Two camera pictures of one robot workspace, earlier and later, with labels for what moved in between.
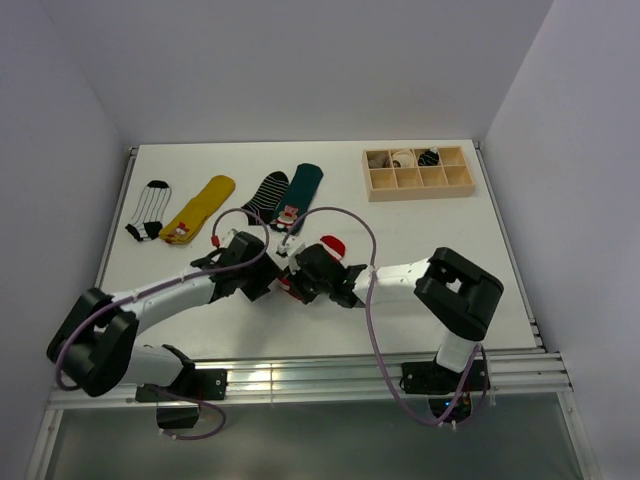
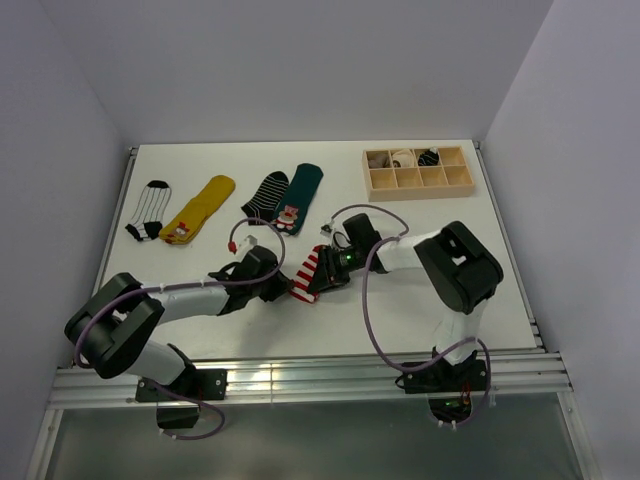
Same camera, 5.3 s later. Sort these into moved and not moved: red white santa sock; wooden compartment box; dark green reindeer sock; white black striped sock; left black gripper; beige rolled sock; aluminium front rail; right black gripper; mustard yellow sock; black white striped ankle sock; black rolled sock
Moved: left black gripper; red white santa sock; right black gripper
Not moved: aluminium front rail; beige rolled sock; mustard yellow sock; black rolled sock; black white striped ankle sock; dark green reindeer sock; white black striped sock; wooden compartment box
